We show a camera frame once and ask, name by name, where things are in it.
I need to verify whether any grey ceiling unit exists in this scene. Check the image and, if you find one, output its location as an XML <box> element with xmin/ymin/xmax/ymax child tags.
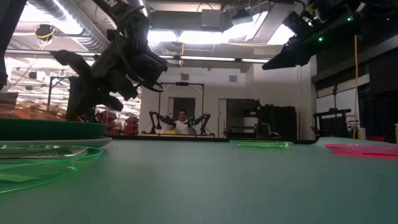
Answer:
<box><xmin>200</xmin><ymin>8</ymin><xmax>223</xmax><ymax>31</ymax></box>

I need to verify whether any yellow hanging cable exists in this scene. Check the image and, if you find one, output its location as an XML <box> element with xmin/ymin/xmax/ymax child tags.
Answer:
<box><xmin>353</xmin><ymin>34</ymin><xmax>359</xmax><ymax>140</ymax></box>

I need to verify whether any black neighbouring station frame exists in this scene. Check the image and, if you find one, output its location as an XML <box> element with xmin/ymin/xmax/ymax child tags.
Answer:
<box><xmin>155</xmin><ymin>82</ymin><xmax>205</xmax><ymax>135</ymax></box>
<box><xmin>46</xmin><ymin>76</ymin><xmax>71</xmax><ymax>110</ymax></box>

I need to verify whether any green table mat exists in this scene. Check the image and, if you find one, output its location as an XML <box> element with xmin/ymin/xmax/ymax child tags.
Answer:
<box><xmin>0</xmin><ymin>136</ymin><xmax>398</xmax><ymax>224</ymax></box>

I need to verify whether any large clear green plate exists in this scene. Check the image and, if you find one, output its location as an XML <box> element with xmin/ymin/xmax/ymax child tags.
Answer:
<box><xmin>0</xmin><ymin>144</ymin><xmax>103</xmax><ymax>195</ymax></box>

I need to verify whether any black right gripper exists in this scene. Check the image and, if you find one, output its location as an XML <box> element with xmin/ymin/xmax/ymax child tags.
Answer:
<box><xmin>262</xmin><ymin>11</ymin><xmax>330</xmax><ymax>70</ymax></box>

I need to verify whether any corrugated silver air duct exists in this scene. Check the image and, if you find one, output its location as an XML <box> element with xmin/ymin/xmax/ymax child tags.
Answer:
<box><xmin>26</xmin><ymin>0</ymin><xmax>109</xmax><ymax>54</ymax></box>

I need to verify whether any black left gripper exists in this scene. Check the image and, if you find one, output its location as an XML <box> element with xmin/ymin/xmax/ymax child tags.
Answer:
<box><xmin>51</xmin><ymin>14</ymin><xmax>169</xmax><ymax>122</ymax></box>

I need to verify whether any dark green plastic plate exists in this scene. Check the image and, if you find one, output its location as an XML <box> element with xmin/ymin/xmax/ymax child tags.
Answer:
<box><xmin>0</xmin><ymin>118</ymin><xmax>108</xmax><ymax>141</ymax></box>

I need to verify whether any person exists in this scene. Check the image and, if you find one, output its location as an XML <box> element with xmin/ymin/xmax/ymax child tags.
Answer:
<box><xmin>172</xmin><ymin>109</ymin><xmax>197</xmax><ymax>136</ymax></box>

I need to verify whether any long LED light bar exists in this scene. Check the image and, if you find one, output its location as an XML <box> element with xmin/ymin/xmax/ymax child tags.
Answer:
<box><xmin>4</xmin><ymin>49</ymin><xmax>271</xmax><ymax>65</ymax></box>

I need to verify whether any grey door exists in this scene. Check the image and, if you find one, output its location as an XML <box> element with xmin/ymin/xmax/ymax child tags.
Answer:
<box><xmin>172</xmin><ymin>97</ymin><xmax>197</xmax><ymax>113</ymax></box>

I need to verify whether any yellow black cord reel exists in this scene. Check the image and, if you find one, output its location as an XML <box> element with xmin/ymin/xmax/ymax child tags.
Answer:
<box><xmin>34</xmin><ymin>24</ymin><xmax>57</xmax><ymax>43</ymax></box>

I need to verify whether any clear red plate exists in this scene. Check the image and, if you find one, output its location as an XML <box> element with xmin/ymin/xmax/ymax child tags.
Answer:
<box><xmin>323</xmin><ymin>142</ymin><xmax>398</xmax><ymax>159</ymax></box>

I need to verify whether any small clear green plate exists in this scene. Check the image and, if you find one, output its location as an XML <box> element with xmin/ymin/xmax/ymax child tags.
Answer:
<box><xmin>229</xmin><ymin>139</ymin><xmax>294</xmax><ymax>151</ymax></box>

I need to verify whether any grey plastic plate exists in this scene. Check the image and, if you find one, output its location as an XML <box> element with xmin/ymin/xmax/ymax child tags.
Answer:
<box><xmin>0</xmin><ymin>136</ymin><xmax>113</xmax><ymax>149</ymax></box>

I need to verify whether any dark monitor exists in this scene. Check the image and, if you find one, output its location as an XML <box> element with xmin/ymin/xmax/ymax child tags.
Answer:
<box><xmin>0</xmin><ymin>91</ymin><xmax>19</xmax><ymax>110</ymax></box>

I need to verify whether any black equipment rack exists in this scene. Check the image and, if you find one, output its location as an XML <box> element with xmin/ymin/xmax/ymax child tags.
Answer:
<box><xmin>312</xmin><ymin>108</ymin><xmax>353</xmax><ymax>139</ymax></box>

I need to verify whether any red chair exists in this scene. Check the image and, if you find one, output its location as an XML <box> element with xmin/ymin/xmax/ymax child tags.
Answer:
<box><xmin>96</xmin><ymin>110</ymin><xmax>118</xmax><ymax>125</ymax></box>
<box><xmin>124</xmin><ymin>115</ymin><xmax>140</xmax><ymax>135</ymax></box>

